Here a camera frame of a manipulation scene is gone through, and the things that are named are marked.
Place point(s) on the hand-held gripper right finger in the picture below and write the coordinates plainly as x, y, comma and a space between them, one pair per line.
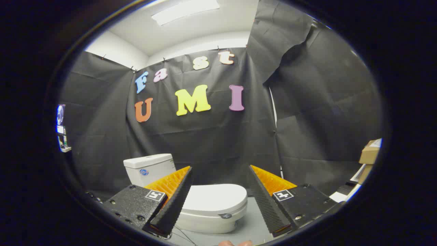
269, 208

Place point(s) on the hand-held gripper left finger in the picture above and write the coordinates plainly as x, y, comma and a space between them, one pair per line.
170, 208

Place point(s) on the white toilet lid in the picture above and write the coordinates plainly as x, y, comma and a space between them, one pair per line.
215, 198

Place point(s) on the white toilet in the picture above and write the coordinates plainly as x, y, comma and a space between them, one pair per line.
150, 169

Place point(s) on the black power strip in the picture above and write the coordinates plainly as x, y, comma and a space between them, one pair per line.
94, 197

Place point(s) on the black backdrop cloth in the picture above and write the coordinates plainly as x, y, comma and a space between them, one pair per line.
211, 136

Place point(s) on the brown cardboard box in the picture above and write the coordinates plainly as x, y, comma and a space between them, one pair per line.
369, 153
364, 173

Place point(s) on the ceiling light panel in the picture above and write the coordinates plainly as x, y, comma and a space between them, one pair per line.
184, 10

